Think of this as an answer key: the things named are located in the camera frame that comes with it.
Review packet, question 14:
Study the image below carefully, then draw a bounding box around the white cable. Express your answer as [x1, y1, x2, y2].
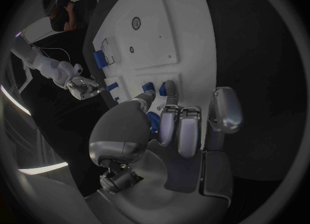
[32, 47, 72, 64]

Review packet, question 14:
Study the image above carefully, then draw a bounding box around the blue cylinder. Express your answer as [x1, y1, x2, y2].
[158, 82, 169, 96]

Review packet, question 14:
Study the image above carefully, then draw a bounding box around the white task board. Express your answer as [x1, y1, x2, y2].
[92, 0, 218, 151]

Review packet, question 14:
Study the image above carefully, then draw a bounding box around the blue peg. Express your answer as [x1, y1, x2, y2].
[105, 82, 120, 92]

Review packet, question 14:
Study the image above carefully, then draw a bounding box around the large blue block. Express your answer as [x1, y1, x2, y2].
[93, 50, 108, 70]

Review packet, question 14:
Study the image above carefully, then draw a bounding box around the person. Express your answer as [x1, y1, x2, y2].
[42, 0, 107, 33]

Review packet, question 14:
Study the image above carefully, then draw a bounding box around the blue gear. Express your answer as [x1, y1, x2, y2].
[146, 111, 161, 134]

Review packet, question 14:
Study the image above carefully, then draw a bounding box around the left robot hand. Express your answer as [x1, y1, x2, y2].
[84, 80, 244, 224]

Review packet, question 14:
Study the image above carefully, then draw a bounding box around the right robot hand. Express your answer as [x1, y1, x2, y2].
[66, 75, 107, 101]

